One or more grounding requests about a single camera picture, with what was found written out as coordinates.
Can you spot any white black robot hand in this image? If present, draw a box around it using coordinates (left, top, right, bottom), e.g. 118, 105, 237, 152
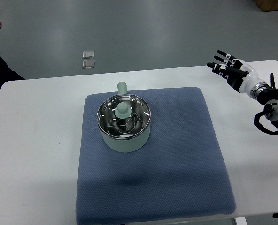
207, 50, 269, 99

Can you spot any glass lid with green knob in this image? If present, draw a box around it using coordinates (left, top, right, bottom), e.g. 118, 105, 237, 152
97, 94, 151, 140

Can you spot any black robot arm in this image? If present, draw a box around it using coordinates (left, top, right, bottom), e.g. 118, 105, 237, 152
254, 73, 278, 135

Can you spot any mint green pot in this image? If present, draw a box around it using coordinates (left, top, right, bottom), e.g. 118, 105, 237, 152
100, 82, 151, 153

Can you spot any brown cardboard box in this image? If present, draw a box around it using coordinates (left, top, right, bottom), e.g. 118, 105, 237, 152
254, 0, 278, 12

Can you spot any blue quilted mat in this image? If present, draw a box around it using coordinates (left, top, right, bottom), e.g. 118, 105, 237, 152
76, 87, 236, 225

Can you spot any upper floor metal plate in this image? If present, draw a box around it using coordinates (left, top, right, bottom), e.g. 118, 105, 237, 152
82, 50, 95, 59

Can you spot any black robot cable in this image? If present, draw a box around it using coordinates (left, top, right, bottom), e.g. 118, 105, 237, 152
254, 112, 278, 136

